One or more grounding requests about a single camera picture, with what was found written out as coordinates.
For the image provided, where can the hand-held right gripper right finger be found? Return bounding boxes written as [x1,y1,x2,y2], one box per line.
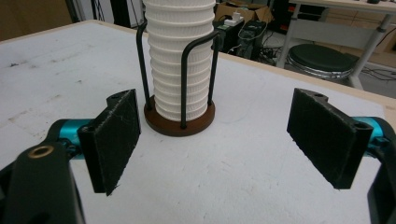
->
[286,88,388,190]

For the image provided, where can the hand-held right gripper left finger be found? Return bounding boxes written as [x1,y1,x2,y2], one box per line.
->
[59,89,142,197]

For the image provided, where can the black wire cup holder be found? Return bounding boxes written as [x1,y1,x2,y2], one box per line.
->
[135,21,222,138]

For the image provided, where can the stack of ribbed paper cups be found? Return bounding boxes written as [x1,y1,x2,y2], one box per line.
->
[142,0,217,122]

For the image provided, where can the round black stool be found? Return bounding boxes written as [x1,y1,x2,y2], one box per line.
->
[286,43,358,80]

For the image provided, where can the white table mat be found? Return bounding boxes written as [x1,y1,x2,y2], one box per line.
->
[0,21,387,224]

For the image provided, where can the white desk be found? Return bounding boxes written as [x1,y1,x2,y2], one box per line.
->
[275,0,396,90]

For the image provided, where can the black computer tower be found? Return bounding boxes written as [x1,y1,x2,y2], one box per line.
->
[241,20,269,60]
[214,20,246,54]

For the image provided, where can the open cardboard box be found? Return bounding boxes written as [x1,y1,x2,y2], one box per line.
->
[214,1,275,24]

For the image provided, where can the white power adapter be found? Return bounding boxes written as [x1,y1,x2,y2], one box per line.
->
[223,12,246,28]

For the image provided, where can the brown board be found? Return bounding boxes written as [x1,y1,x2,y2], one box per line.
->
[0,0,74,42]

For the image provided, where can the black floor cables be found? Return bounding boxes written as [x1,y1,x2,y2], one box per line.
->
[360,65,396,82]

